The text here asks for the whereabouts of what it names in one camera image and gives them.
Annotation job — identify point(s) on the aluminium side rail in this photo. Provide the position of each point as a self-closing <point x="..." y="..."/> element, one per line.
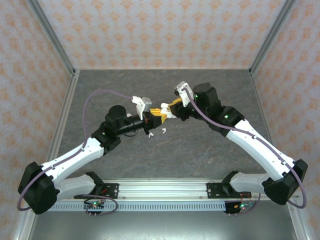
<point x="268" y="125"/>
<point x="69" y="95"/>

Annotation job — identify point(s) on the white earbud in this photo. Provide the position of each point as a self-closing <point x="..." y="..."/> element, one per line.
<point x="164" y="130"/>
<point x="150" y="135"/>

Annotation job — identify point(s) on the aluminium frame bar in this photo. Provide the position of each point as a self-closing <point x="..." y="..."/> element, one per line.
<point x="22" y="228"/>
<point x="300" y="225"/>

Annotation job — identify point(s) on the aluminium corner post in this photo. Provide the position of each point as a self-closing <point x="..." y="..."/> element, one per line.
<point x="52" y="35"/>
<point x="271" y="35"/>

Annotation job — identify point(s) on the small control board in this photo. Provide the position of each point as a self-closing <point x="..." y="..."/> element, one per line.
<point x="95" y="205"/>
<point x="241" y="206"/>

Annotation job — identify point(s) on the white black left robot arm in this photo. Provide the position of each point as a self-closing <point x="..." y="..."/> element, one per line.
<point x="75" y="160"/>

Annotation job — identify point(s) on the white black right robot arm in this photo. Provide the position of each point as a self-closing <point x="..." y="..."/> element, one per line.
<point x="250" y="150"/>

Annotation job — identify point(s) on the aluminium front rail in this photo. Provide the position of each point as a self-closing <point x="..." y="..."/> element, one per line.
<point x="162" y="190"/>

